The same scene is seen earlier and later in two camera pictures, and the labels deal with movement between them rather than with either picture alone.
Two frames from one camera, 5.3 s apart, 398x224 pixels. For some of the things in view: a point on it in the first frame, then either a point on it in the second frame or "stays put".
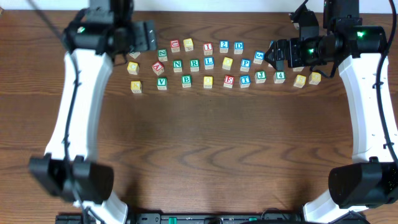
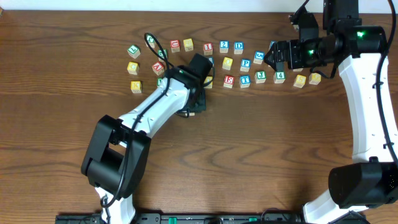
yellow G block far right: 314,78 stays put
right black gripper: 280,53 stays put
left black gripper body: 142,36 -> 196,104
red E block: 229,81 stays put
